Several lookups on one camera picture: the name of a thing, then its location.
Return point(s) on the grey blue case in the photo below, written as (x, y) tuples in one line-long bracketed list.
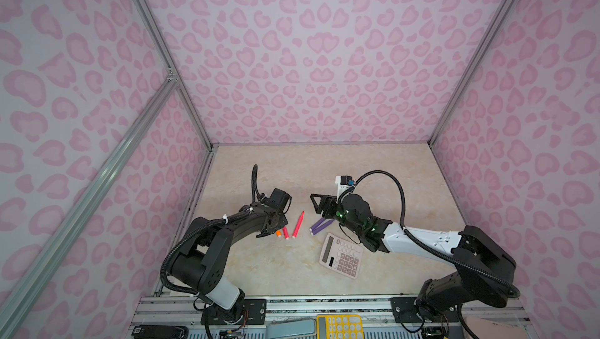
[(291, 329)]

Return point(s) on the purple highlighter pen lower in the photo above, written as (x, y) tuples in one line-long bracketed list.
[(323, 226)]

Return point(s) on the purple highlighter pen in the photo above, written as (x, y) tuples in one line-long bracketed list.
[(317, 224), (323, 226)]

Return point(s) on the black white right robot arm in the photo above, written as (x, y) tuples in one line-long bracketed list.
[(484, 270)]

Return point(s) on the purple highlighter pen upper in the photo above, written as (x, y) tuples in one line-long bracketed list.
[(317, 224)]

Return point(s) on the yellow calculator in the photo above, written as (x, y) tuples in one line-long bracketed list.
[(347, 326)]

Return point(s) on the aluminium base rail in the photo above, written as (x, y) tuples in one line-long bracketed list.
[(383, 316)]

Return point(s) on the pink white calculator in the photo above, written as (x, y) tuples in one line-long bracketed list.
[(341, 256)]

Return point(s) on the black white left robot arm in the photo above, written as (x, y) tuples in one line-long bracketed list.
[(195, 265)]

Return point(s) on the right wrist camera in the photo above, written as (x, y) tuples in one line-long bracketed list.
[(343, 183)]

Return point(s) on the pink highlighter pen right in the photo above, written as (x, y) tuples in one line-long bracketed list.
[(298, 225)]

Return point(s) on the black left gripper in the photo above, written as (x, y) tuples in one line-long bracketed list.
[(283, 221)]

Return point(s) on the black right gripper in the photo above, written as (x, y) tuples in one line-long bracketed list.
[(330, 201)]

